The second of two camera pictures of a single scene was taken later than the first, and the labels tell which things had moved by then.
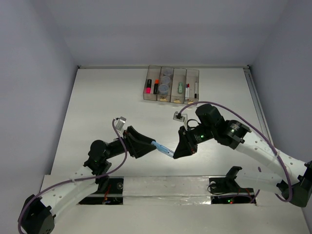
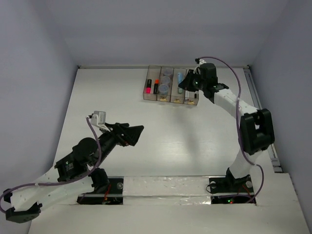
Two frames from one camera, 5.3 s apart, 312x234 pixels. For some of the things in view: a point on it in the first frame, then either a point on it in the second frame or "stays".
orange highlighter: [156, 87] stays
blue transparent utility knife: [163, 149] to [180, 77]
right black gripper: [186, 146] to [185, 84]
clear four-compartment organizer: [175, 85] stays
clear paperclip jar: [163, 89] stays
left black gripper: [137, 144] to [132, 133]
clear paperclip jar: [165, 80] stays
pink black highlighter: [148, 86] stays
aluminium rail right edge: [258, 105] stays
